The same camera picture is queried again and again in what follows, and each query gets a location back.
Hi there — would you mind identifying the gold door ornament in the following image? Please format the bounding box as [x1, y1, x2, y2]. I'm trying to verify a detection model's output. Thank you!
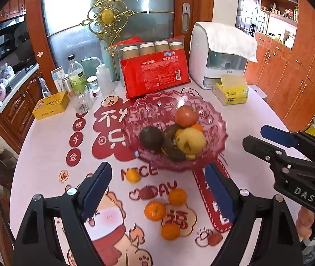
[83, 0, 136, 54]

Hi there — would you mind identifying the red paper cup package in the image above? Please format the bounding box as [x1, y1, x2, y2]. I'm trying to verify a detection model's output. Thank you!
[119, 35, 192, 99]

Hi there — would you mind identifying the red apple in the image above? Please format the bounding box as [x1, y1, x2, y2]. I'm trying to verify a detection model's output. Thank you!
[175, 105, 199, 128]

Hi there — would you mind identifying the white squeeze bottle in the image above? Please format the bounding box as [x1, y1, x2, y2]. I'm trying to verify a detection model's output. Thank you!
[80, 57, 115, 95]

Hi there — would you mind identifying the dark wooden entrance door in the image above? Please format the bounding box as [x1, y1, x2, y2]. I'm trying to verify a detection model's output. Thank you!
[236, 0, 260, 36]

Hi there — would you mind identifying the wooden kitchen base cabinet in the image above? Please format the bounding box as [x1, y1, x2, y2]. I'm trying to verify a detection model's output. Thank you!
[0, 64, 43, 150]

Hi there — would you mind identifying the red lychee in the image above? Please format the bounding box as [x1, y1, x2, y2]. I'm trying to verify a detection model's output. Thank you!
[140, 187, 154, 200]
[207, 232, 223, 246]

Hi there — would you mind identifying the yellow pear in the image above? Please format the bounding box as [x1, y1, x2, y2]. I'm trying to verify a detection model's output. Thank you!
[175, 127, 206, 155]

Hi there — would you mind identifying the white towel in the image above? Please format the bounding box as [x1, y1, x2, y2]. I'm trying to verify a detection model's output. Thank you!
[202, 22, 258, 63]

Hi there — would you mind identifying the clear drinking glass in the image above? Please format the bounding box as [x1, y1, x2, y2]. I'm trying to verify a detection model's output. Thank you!
[68, 86, 93, 114]

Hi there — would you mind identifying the wooden storage cabinet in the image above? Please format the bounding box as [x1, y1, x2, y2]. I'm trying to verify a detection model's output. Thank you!
[243, 0, 315, 128]

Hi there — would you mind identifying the dark avocado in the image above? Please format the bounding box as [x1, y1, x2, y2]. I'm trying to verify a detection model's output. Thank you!
[139, 127, 164, 151]

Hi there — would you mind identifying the silver door handle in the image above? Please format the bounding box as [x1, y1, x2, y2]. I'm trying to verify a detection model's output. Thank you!
[181, 3, 191, 33]

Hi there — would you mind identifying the white countertop appliance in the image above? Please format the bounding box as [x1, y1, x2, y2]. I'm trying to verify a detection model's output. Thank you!
[188, 22, 248, 90]

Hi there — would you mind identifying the small metal can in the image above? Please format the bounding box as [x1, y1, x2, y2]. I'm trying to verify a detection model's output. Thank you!
[61, 75, 72, 92]

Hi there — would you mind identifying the white round stool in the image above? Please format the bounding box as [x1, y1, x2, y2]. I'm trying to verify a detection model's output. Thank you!
[248, 85, 267, 100]

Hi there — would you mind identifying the pink glass bowl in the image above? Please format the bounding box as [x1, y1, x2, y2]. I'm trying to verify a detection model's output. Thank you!
[121, 90, 228, 172]

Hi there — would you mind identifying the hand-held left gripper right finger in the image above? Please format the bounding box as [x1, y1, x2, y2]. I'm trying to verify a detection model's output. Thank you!
[205, 163, 303, 266]

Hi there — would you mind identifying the brown banana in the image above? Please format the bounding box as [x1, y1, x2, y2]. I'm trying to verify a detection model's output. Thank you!
[161, 125, 187, 162]

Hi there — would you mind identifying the black range hood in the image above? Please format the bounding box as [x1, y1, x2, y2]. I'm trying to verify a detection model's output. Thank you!
[0, 15, 26, 47]

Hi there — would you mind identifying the small yellow-orange kumquat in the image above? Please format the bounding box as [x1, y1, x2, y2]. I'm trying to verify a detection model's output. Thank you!
[126, 169, 141, 184]

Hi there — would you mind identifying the person's right hand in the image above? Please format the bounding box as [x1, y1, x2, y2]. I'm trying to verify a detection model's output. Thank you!
[296, 209, 315, 239]

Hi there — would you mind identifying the clear plastic bottle green label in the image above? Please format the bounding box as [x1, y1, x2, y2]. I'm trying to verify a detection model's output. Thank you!
[68, 55, 88, 93]

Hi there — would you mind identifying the yellow tissue box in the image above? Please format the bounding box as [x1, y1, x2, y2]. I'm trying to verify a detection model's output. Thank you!
[212, 75, 249, 106]

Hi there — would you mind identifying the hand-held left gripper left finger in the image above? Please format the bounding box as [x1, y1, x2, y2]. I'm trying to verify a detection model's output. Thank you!
[13, 161, 113, 266]

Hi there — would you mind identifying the small glass jar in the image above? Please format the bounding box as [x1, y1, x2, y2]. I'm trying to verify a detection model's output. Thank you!
[87, 76, 102, 96]

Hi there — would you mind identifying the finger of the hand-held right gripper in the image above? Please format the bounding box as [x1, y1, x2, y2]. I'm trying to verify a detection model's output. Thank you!
[261, 125, 315, 161]
[243, 136, 315, 175]

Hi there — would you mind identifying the frosted glass sliding door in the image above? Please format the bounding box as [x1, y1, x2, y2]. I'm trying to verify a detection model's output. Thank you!
[40, 0, 175, 82]

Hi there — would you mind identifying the white blue carton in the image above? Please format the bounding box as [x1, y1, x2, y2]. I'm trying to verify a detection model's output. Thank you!
[51, 66, 69, 92]

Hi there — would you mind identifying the yellow tin box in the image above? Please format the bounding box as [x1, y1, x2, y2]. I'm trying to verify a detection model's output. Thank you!
[32, 91, 70, 120]

